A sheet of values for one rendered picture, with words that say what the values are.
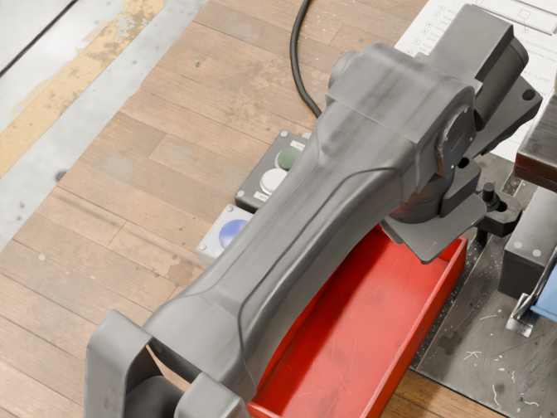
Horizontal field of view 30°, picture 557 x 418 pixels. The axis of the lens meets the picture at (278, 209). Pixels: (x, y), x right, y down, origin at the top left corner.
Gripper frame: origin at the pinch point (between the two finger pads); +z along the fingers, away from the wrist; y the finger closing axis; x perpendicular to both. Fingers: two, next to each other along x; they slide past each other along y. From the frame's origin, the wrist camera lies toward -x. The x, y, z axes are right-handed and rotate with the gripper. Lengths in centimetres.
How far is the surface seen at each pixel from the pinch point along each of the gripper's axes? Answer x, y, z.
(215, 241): 13.0, 15.3, 20.4
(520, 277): -7.7, -8.6, 17.0
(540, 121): -14.1, -0.9, -0.2
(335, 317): 8.6, 0.8, 20.4
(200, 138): 6.4, 28.3, 28.0
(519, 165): -10.3, -2.5, 0.5
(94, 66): 4, 104, 141
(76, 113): 14, 95, 137
